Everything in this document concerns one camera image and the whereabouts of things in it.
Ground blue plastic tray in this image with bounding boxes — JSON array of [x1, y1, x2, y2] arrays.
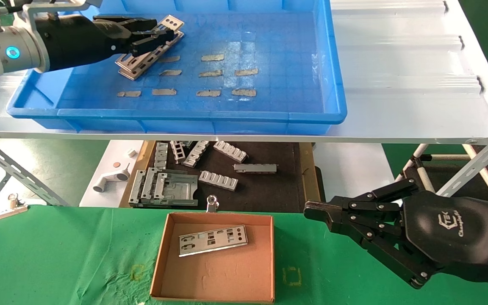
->
[[7, 0, 348, 135]]

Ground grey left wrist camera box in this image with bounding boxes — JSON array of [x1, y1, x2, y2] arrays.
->
[[23, 0, 103, 13]]

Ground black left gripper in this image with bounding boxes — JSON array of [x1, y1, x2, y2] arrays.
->
[[34, 13, 176, 72]]

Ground black mat wooden frame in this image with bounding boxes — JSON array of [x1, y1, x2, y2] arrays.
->
[[119, 141, 323, 214]]

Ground white metal shelf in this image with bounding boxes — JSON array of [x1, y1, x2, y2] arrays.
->
[[0, 0, 488, 144]]

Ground silver shield plate oval holes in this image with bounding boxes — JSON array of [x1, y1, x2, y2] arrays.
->
[[178, 225, 248, 257]]

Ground grey slotted metal bracket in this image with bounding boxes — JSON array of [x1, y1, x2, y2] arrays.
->
[[198, 170, 239, 191], [154, 142, 169, 170], [183, 141, 211, 168], [170, 141, 186, 164], [213, 141, 248, 163]]

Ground binder clip with wooden strip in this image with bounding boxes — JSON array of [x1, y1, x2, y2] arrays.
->
[[0, 193, 28, 221]]

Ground white pipe frame black joints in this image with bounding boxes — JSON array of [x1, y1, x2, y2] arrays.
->
[[396, 144, 467, 191]]

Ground large grey metal chassis plate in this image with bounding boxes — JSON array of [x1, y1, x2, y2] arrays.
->
[[129, 168, 199, 208]]

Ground grey closed metal bar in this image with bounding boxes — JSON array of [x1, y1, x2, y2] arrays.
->
[[233, 164, 278, 174]]

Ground green cloth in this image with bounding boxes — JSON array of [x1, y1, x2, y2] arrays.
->
[[0, 205, 488, 305]]

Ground silver slotted shield plate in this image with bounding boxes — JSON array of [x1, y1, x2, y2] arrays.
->
[[115, 15, 182, 72]]

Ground brown cardboard box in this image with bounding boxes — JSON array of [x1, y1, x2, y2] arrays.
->
[[150, 212, 275, 304]]

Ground perforated metal angle brace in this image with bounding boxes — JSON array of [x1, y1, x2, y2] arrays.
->
[[0, 136, 70, 207], [437, 127, 488, 197]]

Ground white pipe fitting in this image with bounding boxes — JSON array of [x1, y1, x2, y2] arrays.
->
[[93, 163, 131, 193]]

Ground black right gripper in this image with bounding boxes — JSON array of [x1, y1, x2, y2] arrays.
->
[[304, 178, 488, 289]]

